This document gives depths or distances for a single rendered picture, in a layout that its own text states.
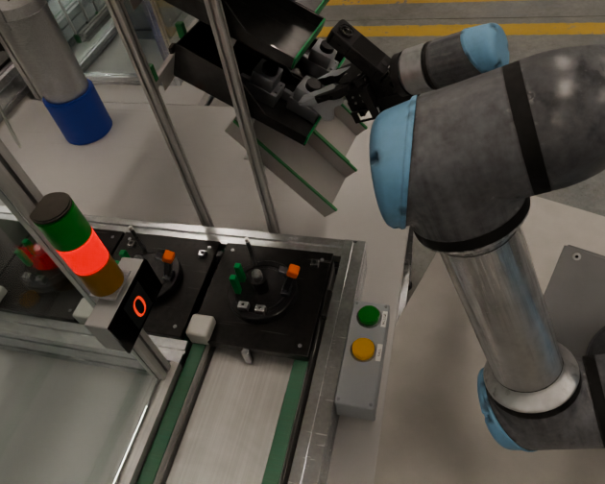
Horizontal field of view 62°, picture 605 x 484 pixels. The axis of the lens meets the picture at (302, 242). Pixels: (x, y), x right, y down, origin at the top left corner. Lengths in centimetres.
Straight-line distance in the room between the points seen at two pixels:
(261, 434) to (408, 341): 35
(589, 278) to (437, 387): 33
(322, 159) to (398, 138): 71
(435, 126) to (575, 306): 55
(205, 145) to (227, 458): 94
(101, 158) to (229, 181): 45
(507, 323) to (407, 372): 47
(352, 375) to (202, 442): 29
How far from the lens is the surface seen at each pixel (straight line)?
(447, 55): 82
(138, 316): 79
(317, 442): 88
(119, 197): 151
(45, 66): 164
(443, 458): 98
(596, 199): 265
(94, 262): 69
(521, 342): 62
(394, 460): 98
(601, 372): 75
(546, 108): 43
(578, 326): 94
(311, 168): 112
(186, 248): 114
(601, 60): 47
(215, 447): 97
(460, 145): 44
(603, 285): 93
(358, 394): 91
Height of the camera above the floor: 180
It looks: 50 degrees down
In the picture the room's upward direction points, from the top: 12 degrees counter-clockwise
